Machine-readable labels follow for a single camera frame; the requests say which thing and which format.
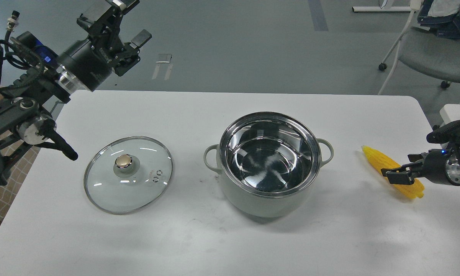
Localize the grey steel cooking pot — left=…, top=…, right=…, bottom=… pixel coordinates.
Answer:
left=203, top=112, right=334, bottom=218

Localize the white table leg base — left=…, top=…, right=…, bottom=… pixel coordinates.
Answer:
left=351, top=0, right=423, bottom=13

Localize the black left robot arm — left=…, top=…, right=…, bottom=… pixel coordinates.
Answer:
left=0, top=0, right=152, bottom=186

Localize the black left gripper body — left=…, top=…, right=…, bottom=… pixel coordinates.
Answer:
left=57, top=38, right=112, bottom=91

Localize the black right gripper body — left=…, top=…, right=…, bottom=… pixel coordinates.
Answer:
left=421, top=150, right=451, bottom=185

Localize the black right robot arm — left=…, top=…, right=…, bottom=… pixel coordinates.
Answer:
left=380, top=120, right=460, bottom=186

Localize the blue jeans clothing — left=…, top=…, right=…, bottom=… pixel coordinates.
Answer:
left=417, top=0, right=460, bottom=39

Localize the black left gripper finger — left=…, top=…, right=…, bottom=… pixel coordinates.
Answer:
left=109, top=29, right=152, bottom=77
left=76, top=0, right=140, bottom=45

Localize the grey office chair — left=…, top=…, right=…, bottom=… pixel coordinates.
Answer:
left=378, top=2, right=460, bottom=95

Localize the yellow corn cob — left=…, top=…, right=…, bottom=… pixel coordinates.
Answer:
left=361, top=145, right=424, bottom=199

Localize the beige checkered cloth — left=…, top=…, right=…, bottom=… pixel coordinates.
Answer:
left=0, top=147, right=40, bottom=225

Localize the glass pot lid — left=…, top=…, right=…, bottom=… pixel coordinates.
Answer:
left=83, top=136, right=174, bottom=215

